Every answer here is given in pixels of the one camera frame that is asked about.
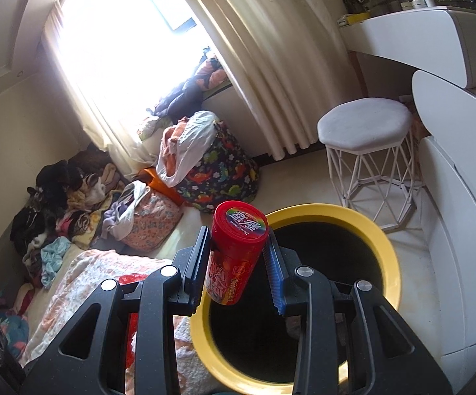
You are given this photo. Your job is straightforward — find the pile of clothes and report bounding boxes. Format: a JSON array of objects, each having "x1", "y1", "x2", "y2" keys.
[{"x1": 10, "y1": 150, "x2": 132, "y2": 317}]

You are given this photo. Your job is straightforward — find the orange bag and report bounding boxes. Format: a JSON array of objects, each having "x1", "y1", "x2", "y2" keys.
[{"x1": 139, "y1": 168, "x2": 185, "y2": 206}]

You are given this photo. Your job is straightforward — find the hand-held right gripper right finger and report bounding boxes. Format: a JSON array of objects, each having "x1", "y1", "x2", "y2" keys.
[{"x1": 264, "y1": 234, "x2": 455, "y2": 395}]

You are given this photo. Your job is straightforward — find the orange garment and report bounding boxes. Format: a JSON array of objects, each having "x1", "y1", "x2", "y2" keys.
[{"x1": 159, "y1": 123, "x2": 189, "y2": 173}]

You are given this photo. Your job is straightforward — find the thick cream curtain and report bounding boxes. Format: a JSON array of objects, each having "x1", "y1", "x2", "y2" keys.
[{"x1": 172, "y1": 0, "x2": 364, "y2": 161}]

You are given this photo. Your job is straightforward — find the dark blue jacket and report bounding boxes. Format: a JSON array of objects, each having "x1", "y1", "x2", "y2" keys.
[{"x1": 145, "y1": 76, "x2": 206, "y2": 120}]

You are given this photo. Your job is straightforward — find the yellow flat box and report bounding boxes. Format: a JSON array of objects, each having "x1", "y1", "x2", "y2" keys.
[{"x1": 337, "y1": 13, "x2": 372, "y2": 25}]

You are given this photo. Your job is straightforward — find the peach white textured blanket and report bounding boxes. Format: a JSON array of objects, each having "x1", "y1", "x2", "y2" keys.
[{"x1": 18, "y1": 249, "x2": 230, "y2": 395}]

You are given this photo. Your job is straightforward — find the red cylindrical candy can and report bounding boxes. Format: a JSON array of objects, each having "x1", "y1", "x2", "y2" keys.
[{"x1": 205, "y1": 201, "x2": 270, "y2": 307}]

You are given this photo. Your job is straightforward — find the white curved cabinet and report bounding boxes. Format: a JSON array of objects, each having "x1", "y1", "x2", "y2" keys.
[{"x1": 411, "y1": 69, "x2": 476, "y2": 358}]

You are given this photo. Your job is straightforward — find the dinosaur print laundry basket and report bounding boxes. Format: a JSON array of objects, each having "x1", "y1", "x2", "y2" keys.
[{"x1": 176, "y1": 121, "x2": 261, "y2": 215}]

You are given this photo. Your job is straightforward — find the white plastic bag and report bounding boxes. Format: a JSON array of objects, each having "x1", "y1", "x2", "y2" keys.
[{"x1": 156, "y1": 110, "x2": 222, "y2": 188}]

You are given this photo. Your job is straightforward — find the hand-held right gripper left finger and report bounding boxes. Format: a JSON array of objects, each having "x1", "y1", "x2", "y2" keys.
[{"x1": 20, "y1": 226, "x2": 213, "y2": 395}]

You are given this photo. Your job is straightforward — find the white vanity desk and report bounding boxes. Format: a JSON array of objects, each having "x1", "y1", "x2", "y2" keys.
[{"x1": 338, "y1": 6, "x2": 476, "y2": 89}]

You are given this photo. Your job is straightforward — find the yellow rimmed black bin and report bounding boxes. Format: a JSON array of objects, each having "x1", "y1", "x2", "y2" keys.
[{"x1": 189, "y1": 203, "x2": 404, "y2": 395}]

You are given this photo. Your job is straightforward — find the pink floral bag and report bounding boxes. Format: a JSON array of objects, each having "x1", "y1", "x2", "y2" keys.
[{"x1": 118, "y1": 189, "x2": 185, "y2": 253}]

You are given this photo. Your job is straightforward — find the sheer cream curtain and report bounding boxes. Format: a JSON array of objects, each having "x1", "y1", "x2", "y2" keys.
[{"x1": 40, "y1": 0, "x2": 156, "y2": 173}]

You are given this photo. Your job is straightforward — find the white octagonal wire stool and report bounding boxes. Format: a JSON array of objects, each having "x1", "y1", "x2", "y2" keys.
[{"x1": 317, "y1": 98, "x2": 421, "y2": 231}]

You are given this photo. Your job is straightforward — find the red plastic wrapper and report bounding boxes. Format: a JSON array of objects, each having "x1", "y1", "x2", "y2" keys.
[{"x1": 118, "y1": 274, "x2": 152, "y2": 369}]

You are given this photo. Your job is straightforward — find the bright window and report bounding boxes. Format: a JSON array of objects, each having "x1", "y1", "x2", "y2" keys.
[{"x1": 57, "y1": 0, "x2": 214, "y2": 124}]

